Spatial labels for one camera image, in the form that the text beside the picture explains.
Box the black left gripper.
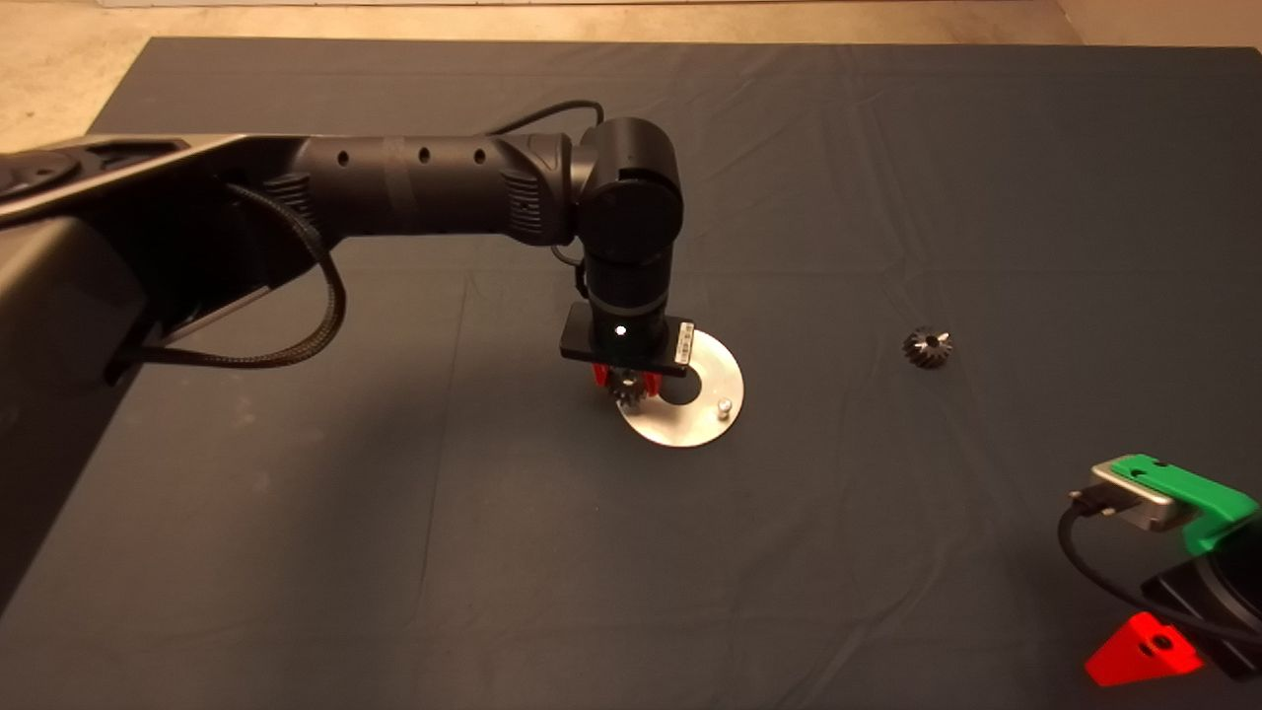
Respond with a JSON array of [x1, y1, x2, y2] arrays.
[[559, 303, 697, 394]]

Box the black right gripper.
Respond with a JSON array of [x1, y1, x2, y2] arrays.
[[1084, 530, 1262, 688]]

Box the steel spur gear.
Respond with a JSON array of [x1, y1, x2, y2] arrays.
[[608, 367, 653, 411]]

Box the round metal carrier plate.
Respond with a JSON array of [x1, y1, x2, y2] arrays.
[[618, 330, 746, 450]]

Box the dark bevel gear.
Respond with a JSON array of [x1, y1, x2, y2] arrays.
[[902, 326, 954, 372]]

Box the dark grey table cloth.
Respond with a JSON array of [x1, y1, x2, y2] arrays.
[[0, 36, 1262, 710]]

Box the right black camera cable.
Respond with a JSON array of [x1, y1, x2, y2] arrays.
[[1057, 483, 1262, 649]]

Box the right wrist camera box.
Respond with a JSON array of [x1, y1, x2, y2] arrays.
[[1090, 463, 1200, 533]]

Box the right green camera mount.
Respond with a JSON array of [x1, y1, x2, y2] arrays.
[[1112, 453, 1262, 556]]

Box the left thin black camera cable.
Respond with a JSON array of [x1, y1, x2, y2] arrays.
[[487, 100, 605, 140]]

